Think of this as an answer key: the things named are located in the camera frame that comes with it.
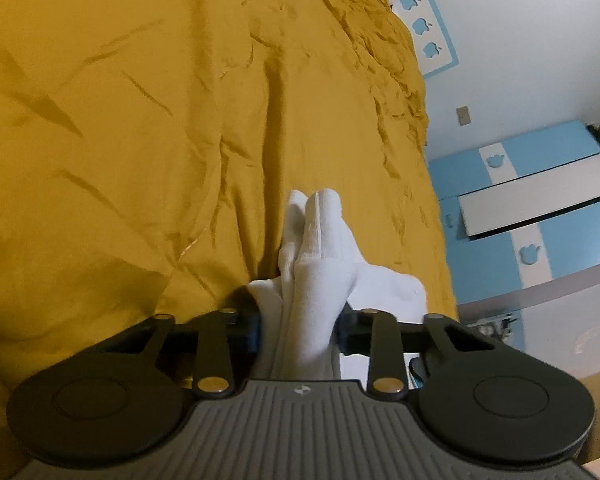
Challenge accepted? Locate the mustard yellow bedspread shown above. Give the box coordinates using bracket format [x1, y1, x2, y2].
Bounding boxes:
[0, 0, 456, 479]

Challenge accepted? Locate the blue white wardrobe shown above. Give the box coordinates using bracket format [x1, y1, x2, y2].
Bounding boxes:
[426, 119, 600, 351]

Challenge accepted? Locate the beige wall switch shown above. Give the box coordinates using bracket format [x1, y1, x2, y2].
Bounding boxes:
[456, 106, 471, 126]

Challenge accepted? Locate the white cloth garment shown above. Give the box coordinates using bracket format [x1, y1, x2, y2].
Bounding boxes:
[248, 188, 427, 382]

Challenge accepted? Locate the white blue headboard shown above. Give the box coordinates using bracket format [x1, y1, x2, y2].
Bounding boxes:
[379, 0, 462, 80]

